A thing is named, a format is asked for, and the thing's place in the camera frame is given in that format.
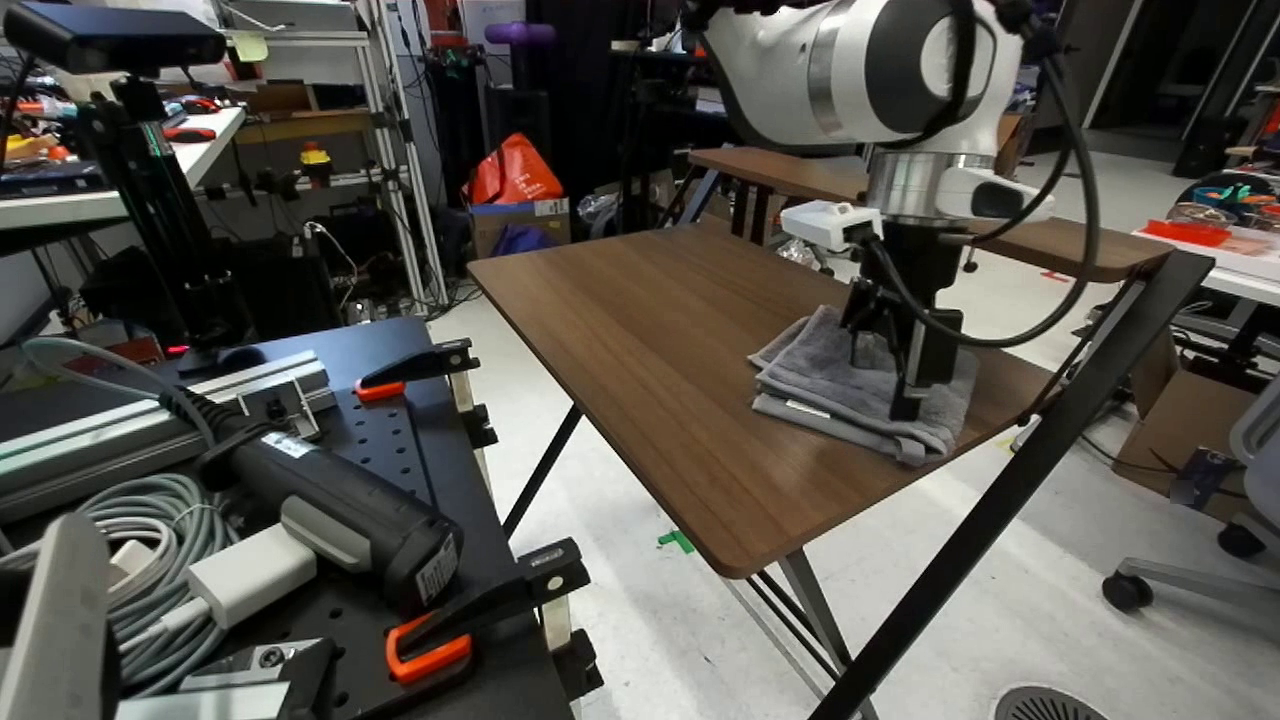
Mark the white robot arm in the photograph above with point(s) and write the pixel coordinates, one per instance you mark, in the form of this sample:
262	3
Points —
803	65

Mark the white power adapter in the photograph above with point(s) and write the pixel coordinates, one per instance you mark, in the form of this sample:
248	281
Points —
252	572

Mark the white perforated metal rack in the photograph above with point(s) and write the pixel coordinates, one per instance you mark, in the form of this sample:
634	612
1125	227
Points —
407	175

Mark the light grey office chair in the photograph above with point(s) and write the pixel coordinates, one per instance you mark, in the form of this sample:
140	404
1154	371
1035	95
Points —
1261	454

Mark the colourful package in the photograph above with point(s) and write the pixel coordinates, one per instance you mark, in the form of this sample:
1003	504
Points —
1235	201

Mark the grey flat panel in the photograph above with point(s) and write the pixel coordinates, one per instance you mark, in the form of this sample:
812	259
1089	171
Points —
62	625

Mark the black perforated board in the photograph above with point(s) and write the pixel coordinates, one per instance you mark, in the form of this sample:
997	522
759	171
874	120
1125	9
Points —
403	447

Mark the small yellow object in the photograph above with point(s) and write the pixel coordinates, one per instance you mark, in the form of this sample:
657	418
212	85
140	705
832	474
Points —
314	158

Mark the purple container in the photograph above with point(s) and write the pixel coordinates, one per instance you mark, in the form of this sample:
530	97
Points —
522	33

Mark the labelled cardboard box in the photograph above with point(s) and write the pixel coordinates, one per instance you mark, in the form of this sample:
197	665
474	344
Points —
534	220

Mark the black bar camera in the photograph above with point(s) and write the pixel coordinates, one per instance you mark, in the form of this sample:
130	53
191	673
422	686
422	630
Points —
105	36

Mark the brown wooden table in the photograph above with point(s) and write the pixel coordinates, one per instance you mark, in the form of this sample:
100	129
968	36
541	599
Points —
1015	494

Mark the green floor tape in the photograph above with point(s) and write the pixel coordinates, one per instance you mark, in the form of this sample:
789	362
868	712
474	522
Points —
677	542

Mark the brown wooden raised shelf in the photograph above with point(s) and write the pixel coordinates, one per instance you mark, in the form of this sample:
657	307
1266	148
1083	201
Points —
803	175

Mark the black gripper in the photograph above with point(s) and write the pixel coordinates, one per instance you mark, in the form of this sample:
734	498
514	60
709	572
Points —
923	263

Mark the round floor drain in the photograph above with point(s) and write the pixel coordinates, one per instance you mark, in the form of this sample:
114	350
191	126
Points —
1044	705

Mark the large brown cardboard box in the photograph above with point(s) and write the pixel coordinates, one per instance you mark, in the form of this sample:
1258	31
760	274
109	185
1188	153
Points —
1173	426

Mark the black camera tripod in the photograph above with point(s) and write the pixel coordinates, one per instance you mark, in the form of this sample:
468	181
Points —
155	214

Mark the black cylindrical device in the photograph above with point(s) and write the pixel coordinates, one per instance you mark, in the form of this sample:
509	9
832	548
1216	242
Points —
344	515

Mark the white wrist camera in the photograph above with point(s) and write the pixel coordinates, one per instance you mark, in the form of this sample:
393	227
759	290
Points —
824	227

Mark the grey towel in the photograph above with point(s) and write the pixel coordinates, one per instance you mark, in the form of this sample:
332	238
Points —
812	383

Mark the orange bag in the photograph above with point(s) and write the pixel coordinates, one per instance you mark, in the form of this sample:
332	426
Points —
514	175

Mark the white side table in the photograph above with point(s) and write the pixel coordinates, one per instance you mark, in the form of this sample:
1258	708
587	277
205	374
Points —
1243	274

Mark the white workbench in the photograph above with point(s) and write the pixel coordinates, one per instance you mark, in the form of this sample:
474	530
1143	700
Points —
83	204

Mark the aluminium profile rail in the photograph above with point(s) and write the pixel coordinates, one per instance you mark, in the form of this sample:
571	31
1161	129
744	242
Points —
121	434

